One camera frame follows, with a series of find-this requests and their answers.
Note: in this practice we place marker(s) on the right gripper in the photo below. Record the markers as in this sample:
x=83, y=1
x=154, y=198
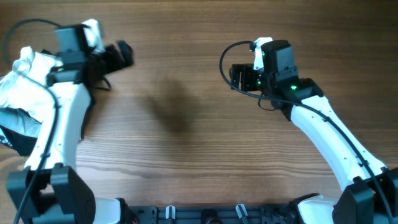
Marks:
x=247, y=82

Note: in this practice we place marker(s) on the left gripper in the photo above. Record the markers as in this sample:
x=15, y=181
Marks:
x=112, y=53

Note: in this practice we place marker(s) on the white t-shirt with black print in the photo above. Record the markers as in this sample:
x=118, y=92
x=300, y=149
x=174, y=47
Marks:
x=18, y=92

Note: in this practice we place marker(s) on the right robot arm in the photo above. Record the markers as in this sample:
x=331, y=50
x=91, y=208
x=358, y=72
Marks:
x=369, y=188

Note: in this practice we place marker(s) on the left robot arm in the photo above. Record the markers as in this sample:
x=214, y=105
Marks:
x=49, y=190

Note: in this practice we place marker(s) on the light blue denim garment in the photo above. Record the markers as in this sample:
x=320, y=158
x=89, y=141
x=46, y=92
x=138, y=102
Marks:
x=20, y=122

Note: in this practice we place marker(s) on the black patterned garment at bottom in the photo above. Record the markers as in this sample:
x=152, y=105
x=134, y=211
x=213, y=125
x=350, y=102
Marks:
x=24, y=145

